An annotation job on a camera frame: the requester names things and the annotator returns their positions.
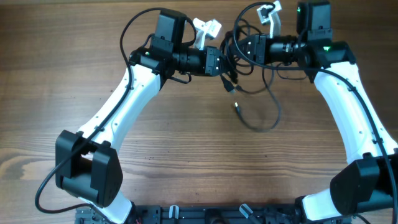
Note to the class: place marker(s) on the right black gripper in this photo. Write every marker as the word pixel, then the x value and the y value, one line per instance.
pixel 257 48

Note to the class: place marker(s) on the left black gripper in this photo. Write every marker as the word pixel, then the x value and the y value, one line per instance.
pixel 212 55

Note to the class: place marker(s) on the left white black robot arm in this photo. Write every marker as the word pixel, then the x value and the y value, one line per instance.
pixel 87 161

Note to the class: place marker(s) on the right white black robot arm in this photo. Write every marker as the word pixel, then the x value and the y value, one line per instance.
pixel 369 181

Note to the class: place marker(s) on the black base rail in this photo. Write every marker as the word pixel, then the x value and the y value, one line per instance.
pixel 270 213

